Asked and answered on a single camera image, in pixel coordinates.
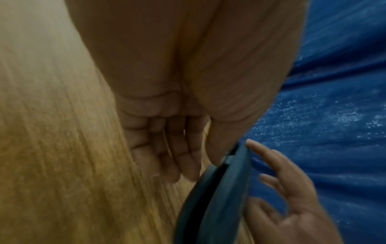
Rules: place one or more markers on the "blue curtain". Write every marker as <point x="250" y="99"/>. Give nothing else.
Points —
<point x="337" y="119"/>

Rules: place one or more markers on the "person's right hand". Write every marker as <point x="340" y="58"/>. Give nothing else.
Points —
<point x="295" y="209"/>

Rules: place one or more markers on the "person's left hand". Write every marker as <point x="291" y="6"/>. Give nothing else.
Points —
<point x="187" y="59"/>

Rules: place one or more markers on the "dark blue glasses case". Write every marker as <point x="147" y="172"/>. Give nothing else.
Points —
<point x="217" y="202"/>

